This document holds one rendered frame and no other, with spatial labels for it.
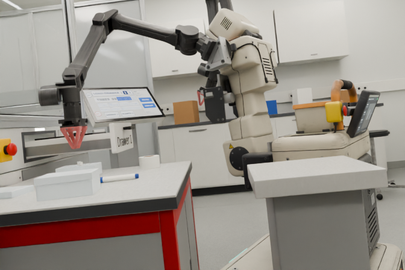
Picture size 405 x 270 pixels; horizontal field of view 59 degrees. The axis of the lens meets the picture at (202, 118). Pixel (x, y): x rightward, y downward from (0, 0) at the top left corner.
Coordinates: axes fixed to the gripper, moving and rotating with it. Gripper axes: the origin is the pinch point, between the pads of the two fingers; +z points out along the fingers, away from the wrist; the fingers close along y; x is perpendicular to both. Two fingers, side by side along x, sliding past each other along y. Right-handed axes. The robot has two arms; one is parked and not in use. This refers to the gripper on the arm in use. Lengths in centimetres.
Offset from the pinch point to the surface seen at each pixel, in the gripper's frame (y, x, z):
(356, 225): 40, 76, 23
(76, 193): 40.1, 14.3, 9.6
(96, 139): -10.5, 3.8, -1.5
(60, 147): -10.3, -9.4, 0.1
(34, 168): -15.9, -22.3, 7.3
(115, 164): -118, -19, 17
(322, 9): -338, 205, -136
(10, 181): 1.1, -22.4, 9.7
